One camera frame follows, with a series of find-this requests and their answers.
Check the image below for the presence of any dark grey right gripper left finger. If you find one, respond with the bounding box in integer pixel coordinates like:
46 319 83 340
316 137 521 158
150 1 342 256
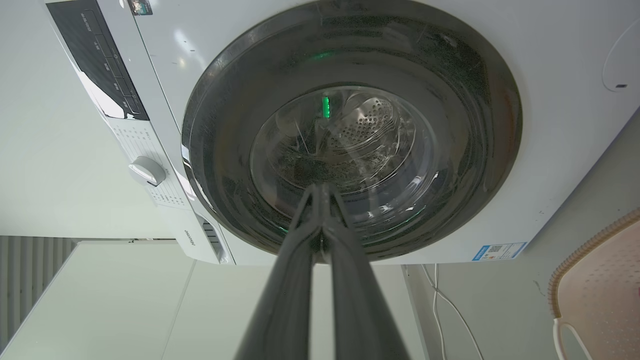
234 183 324 360

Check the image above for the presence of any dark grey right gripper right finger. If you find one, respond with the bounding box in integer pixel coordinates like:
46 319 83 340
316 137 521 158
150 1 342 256
322 183 411 360

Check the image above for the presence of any pink plastic laundry basket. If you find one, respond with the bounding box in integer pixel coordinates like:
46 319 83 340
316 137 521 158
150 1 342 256
547 207 640 360

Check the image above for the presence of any white cabinet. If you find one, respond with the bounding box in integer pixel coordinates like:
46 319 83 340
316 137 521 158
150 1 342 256
0 240 431 360

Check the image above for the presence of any dark round washing machine door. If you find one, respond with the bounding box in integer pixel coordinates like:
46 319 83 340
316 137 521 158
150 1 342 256
181 0 524 261

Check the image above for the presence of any white washing machine dial knob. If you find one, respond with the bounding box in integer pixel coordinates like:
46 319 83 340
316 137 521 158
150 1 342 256
128 156 167 188

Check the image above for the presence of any grey ribbed radiator panel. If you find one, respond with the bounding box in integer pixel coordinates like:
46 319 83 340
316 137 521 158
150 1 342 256
0 236 78 351

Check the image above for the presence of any white front-load washing machine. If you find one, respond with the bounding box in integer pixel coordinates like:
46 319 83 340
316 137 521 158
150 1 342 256
44 0 640 266

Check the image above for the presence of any white power cable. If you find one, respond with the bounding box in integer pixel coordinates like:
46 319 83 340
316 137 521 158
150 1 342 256
421 263 485 360

